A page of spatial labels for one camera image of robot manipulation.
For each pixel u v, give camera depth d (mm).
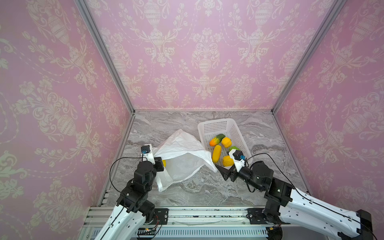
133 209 506
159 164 663
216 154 914
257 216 727
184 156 717
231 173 602
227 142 963
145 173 532
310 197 494
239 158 570
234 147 944
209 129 1044
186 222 735
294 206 500
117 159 985
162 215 746
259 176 509
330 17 715
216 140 989
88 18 729
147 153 620
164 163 686
